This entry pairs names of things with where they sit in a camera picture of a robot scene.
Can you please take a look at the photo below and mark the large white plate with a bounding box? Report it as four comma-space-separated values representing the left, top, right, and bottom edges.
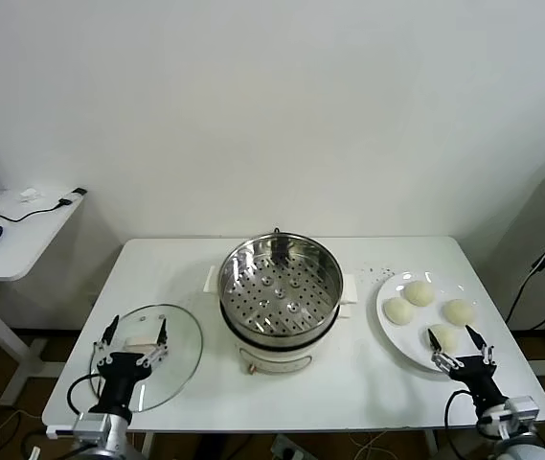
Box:
375, 270, 496, 374

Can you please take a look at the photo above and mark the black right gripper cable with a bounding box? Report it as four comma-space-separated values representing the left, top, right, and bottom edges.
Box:
443, 388, 484, 460

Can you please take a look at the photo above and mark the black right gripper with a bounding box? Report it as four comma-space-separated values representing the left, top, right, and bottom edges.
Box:
426, 324, 509, 414

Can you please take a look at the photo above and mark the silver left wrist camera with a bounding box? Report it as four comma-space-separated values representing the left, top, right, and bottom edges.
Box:
71, 413, 111, 442

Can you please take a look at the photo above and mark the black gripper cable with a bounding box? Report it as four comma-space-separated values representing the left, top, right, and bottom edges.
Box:
66, 375, 105, 416
443, 388, 484, 460

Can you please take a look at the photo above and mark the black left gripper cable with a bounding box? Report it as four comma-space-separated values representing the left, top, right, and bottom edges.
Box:
66, 375, 105, 416

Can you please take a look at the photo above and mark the white steamed baozi bun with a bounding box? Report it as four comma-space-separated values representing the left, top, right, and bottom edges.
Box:
426, 323, 460, 353
442, 298, 476, 327
383, 296, 416, 327
404, 280, 436, 307

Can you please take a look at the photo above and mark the white floor power strip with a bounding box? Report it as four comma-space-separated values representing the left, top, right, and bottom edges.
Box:
271, 433, 305, 460

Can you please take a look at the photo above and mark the black cable with adapter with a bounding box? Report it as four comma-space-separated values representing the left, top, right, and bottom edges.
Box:
0, 187, 88, 224

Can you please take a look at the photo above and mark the white electric cooker base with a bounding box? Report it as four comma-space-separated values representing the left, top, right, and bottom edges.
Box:
203, 264, 360, 374

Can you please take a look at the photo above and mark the round glass pot lid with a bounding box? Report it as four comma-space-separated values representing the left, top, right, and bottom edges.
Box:
88, 302, 205, 414

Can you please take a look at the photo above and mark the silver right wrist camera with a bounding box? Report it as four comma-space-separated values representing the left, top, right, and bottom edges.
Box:
497, 395, 541, 440

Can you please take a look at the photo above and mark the stainless steel steamer basket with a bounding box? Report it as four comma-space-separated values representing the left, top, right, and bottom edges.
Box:
217, 232, 344, 345

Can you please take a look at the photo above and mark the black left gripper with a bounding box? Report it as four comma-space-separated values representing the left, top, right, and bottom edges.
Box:
90, 314, 170, 417

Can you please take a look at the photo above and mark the white side desk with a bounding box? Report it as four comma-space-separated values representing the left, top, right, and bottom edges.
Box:
0, 188, 87, 407

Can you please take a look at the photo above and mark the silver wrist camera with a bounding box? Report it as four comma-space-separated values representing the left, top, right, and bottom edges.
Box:
71, 413, 111, 442
497, 395, 541, 440

